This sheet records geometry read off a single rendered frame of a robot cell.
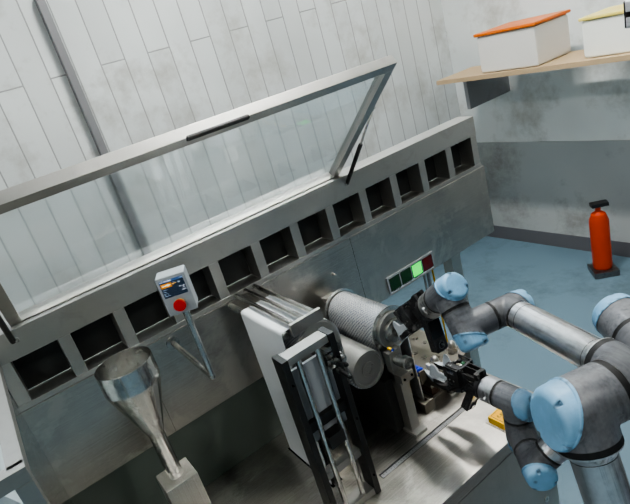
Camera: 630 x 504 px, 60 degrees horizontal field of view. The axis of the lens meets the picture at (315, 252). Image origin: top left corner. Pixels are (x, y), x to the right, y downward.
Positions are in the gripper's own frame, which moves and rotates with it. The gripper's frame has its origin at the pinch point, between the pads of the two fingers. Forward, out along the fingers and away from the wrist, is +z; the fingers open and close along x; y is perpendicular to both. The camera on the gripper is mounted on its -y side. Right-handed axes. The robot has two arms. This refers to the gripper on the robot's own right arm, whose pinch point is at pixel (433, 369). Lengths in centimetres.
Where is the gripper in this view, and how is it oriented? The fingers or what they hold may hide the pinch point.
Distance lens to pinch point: 176.2
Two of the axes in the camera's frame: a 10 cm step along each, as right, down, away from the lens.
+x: -7.8, 4.2, -4.6
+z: -5.6, -1.6, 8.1
